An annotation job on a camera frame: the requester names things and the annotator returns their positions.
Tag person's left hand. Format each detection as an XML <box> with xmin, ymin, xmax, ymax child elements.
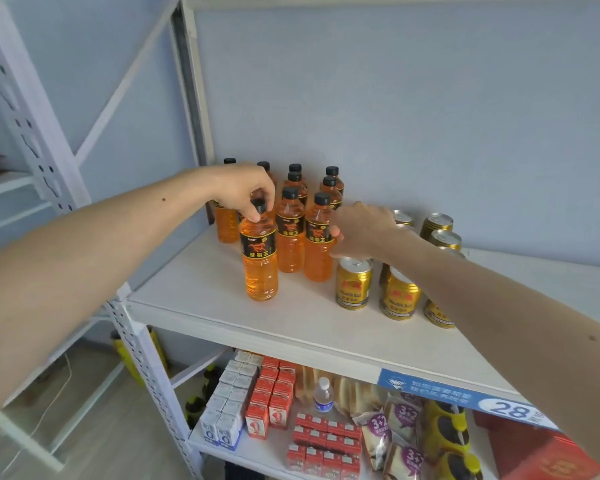
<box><xmin>207</xmin><ymin>164</ymin><xmax>277</xmax><ymax>223</ymax></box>

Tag person's right hand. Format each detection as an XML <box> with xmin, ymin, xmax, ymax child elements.
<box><xmin>328</xmin><ymin>202</ymin><xmax>417</xmax><ymax>261</ymax></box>

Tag orange drink bottle black cap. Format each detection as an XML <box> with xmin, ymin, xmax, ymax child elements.
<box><xmin>302</xmin><ymin>192</ymin><xmax>338</xmax><ymax>283</ymax></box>
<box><xmin>239</xmin><ymin>199</ymin><xmax>279</xmax><ymax>302</ymax></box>

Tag person's left forearm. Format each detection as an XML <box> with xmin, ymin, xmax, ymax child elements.
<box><xmin>0</xmin><ymin>167</ymin><xmax>217</xmax><ymax>431</ymax></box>

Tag person's right forearm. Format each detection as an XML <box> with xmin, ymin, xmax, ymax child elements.
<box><xmin>387</xmin><ymin>230</ymin><xmax>600</xmax><ymax>480</ymax></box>

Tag cluster of orange bottles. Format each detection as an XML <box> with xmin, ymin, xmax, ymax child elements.
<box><xmin>214</xmin><ymin>158</ymin><xmax>345</xmax><ymax>274</ymax></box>

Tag group of gold cans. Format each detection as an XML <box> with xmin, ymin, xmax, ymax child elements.
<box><xmin>335</xmin><ymin>210</ymin><xmax>467</xmax><ymax>329</ymax></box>

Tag white metal shelf rack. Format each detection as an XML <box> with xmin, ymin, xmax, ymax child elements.
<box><xmin>0</xmin><ymin>0</ymin><xmax>128</xmax><ymax>475</ymax></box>
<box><xmin>107</xmin><ymin>0</ymin><xmax>600</xmax><ymax>480</ymax></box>

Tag small clear water bottle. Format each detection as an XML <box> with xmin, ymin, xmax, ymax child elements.
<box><xmin>312</xmin><ymin>377</ymin><xmax>336</xmax><ymax>414</ymax></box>

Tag dark bottle green label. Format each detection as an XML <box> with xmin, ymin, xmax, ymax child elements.
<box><xmin>201</xmin><ymin>364</ymin><xmax>224</xmax><ymax>400</ymax></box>
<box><xmin>184</xmin><ymin>395</ymin><xmax>207</xmax><ymax>429</ymax></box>

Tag row of red white cartons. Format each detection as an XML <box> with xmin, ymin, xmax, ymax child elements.
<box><xmin>245</xmin><ymin>357</ymin><xmax>297</xmax><ymax>440</ymax></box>

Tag blue shelf label strip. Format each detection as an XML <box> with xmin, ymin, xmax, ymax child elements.
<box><xmin>377</xmin><ymin>369</ymin><xmax>561</xmax><ymax>431</ymax></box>

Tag purple white biscuit packet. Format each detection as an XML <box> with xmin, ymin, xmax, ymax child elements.
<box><xmin>352</xmin><ymin>411</ymin><xmax>392</xmax><ymax>471</ymax></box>
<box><xmin>384</xmin><ymin>392</ymin><xmax>426</xmax><ymax>445</ymax></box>
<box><xmin>382</xmin><ymin>442</ymin><xmax>427</xmax><ymax>480</ymax></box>

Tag yellow bag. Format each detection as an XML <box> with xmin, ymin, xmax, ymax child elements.
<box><xmin>111</xmin><ymin>327</ymin><xmax>170</xmax><ymax>388</ymax></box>

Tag row of white blue cartons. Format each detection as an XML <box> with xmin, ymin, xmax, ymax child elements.
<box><xmin>200</xmin><ymin>351</ymin><xmax>264</xmax><ymax>451</ymax></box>

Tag stack of small red boxes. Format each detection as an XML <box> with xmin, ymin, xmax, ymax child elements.
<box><xmin>286</xmin><ymin>414</ymin><xmax>364</xmax><ymax>480</ymax></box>

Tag large red box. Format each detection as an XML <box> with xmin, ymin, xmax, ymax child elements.
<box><xmin>472</xmin><ymin>410</ymin><xmax>600</xmax><ymax>480</ymax></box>

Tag white cable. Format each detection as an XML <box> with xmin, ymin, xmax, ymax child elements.
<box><xmin>0</xmin><ymin>352</ymin><xmax>74</xmax><ymax>475</ymax></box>

